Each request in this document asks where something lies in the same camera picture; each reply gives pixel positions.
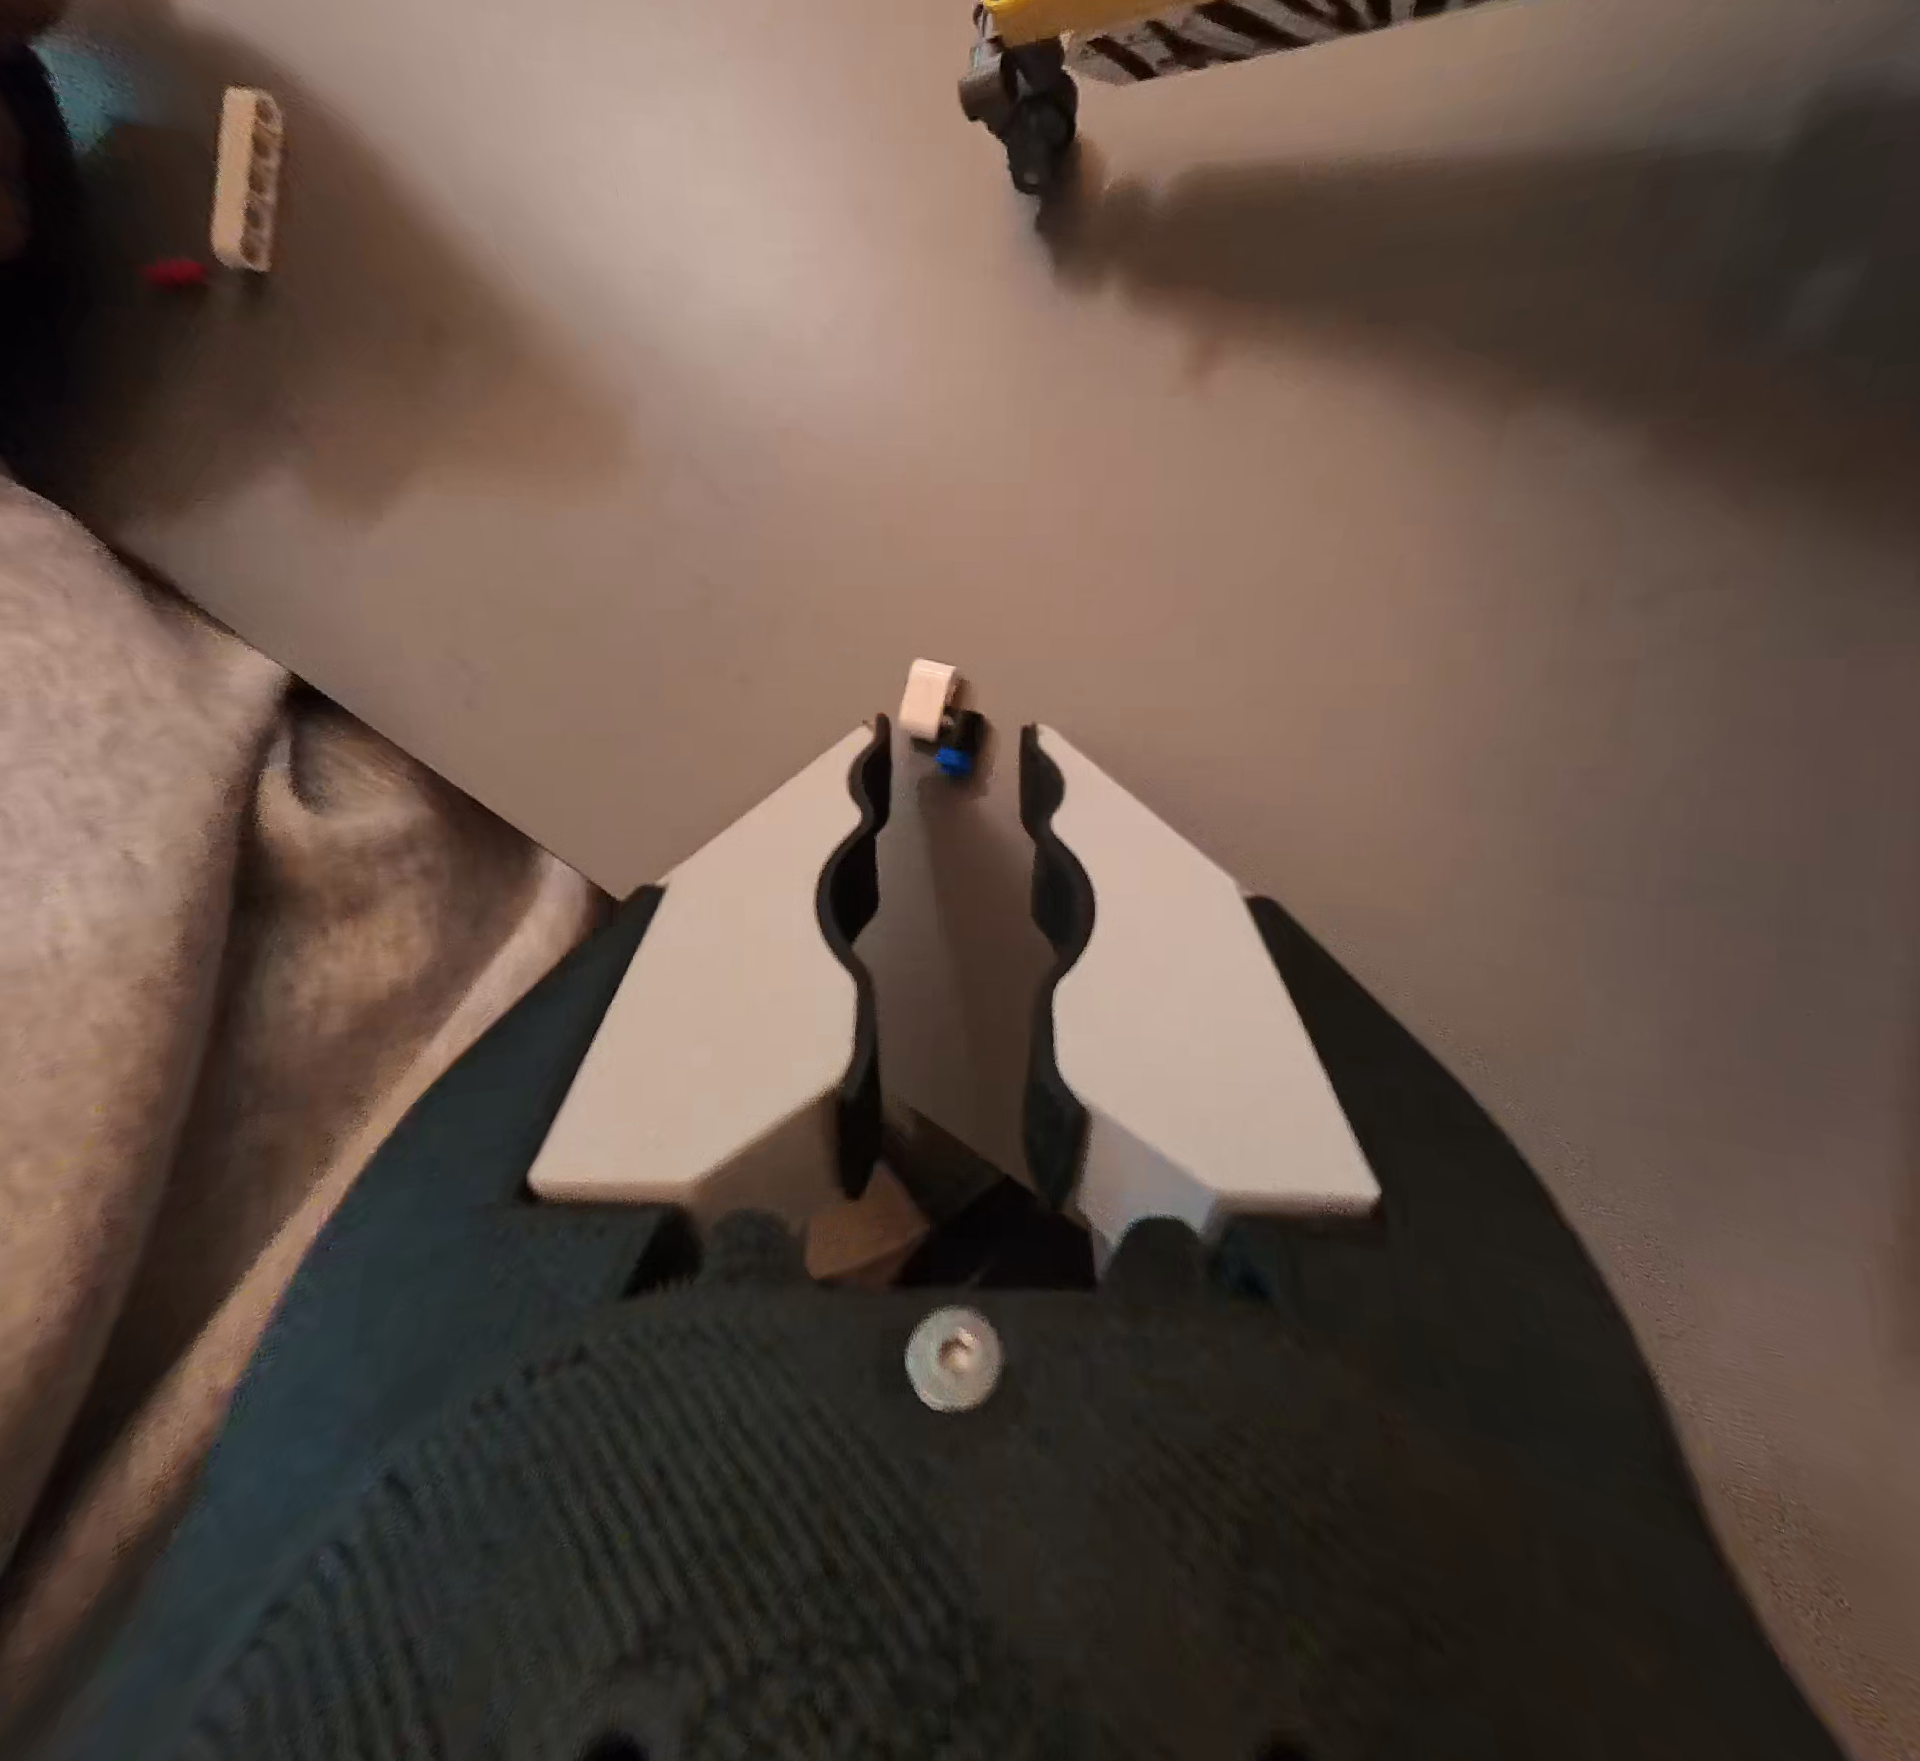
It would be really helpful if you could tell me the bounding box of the white lego beam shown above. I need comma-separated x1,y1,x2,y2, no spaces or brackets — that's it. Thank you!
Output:
208,85,284,277

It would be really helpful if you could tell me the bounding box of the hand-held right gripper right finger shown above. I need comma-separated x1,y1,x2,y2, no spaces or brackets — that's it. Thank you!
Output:
1018,722,1385,1270

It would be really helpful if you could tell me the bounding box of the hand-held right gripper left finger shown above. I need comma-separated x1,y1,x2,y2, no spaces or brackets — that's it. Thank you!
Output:
525,719,896,1230

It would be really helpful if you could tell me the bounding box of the grey sweatshirt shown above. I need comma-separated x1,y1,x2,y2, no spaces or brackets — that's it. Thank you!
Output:
0,470,619,1688

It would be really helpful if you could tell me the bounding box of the small white lego connector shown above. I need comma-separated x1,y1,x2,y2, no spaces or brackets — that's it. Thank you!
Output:
898,657,986,782

